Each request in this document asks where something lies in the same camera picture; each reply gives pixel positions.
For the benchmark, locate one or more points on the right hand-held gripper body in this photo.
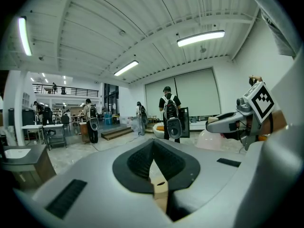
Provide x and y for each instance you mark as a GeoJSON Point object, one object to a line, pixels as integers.
{"type": "Point", "coordinates": [260, 101]}

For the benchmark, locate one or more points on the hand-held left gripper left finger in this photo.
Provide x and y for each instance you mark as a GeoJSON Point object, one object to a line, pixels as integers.
{"type": "Point", "coordinates": [90, 174]}

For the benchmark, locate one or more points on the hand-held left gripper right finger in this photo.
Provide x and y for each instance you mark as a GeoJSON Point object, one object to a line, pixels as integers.
{"type": "Point", "coordinates": [209, 174]}

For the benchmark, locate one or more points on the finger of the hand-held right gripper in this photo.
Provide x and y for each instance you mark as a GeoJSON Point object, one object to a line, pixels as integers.
{"type": "Point", "coordinates": [225, 123]}

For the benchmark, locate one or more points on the small beige container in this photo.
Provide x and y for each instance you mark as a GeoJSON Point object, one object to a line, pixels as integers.
{"type": "Point", "coordinates": [160, 189]}

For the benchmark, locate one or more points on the person's right forearm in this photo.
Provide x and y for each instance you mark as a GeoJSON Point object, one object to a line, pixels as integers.
{"type": "Point", "coordinates": [278, 122]}

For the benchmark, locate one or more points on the pink balloon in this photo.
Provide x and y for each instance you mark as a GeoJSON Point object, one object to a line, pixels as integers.
{"type": "Point", "coordinates": [209, 140]}

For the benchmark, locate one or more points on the black flat panel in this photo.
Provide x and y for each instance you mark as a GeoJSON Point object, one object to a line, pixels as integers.
{"type": "Point", "coordinates": [185, 122]}

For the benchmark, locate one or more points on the white roller blinds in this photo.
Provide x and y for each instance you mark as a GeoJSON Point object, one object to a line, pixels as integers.
{"type": "Point", "coordinates": [197, 94]}

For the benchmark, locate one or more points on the wooden steps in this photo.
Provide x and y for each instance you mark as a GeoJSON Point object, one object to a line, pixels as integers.
{"type": "Point", "coordinates": [116, 133]}

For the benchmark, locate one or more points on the blue bin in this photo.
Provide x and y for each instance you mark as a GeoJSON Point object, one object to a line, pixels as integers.
{"type": "Point", "coordinates": [108, 118]}

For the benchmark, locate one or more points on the white table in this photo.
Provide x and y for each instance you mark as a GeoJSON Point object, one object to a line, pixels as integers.
{"type": "Point", "coordinates": [54, 127]}
{"type": "Point", "coordinates": [32, 127]}

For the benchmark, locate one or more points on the dark counter wooden cabinet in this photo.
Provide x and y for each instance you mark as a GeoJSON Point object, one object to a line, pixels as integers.
{"type": "Point", "coordinates": [31, 167]}

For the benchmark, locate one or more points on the black office chair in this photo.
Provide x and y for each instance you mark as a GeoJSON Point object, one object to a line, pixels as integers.
{"type": "Point", "coordinates": [64, 120]}

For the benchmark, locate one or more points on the white round seat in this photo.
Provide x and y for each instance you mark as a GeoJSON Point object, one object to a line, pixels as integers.
{"type": "Point", "coordinates": [158, 129]}

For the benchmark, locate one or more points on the person's white shirt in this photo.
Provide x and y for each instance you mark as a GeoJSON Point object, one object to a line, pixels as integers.
{"type": "Point", "coordinates": [280, 174]}

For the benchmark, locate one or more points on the white sink basin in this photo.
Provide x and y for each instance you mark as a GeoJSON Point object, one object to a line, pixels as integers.
{"type": "Point", "coordinates": [16, 153]}

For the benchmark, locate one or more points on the black balcony railing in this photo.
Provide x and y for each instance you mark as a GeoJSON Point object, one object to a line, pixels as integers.
{"type": "Point", "coordinates": [71, 90]}

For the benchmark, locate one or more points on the long ceiling light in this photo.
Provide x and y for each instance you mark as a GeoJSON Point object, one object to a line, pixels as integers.
{"type": "Point", "coordinates": [126, 68]}
{"type": "Point", "coordinates": [23, 35]}
{"type": "Point", "coordinates": [200, 38]}

